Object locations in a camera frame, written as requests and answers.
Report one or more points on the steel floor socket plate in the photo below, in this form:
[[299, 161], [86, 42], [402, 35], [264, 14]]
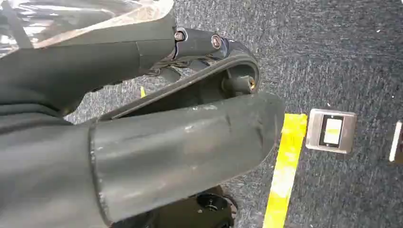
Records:
[[331, 131], [397, 142]]

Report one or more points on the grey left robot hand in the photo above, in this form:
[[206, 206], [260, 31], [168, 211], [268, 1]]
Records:
[[163, 151]]

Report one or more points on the black robot foot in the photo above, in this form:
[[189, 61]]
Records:
[[195, 210]]

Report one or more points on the yellow floor tape strip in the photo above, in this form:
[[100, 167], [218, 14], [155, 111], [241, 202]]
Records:
[[285, 170], [143, 92]]

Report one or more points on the clear plastic bag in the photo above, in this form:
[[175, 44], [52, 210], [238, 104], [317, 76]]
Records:
[[72, 14]]

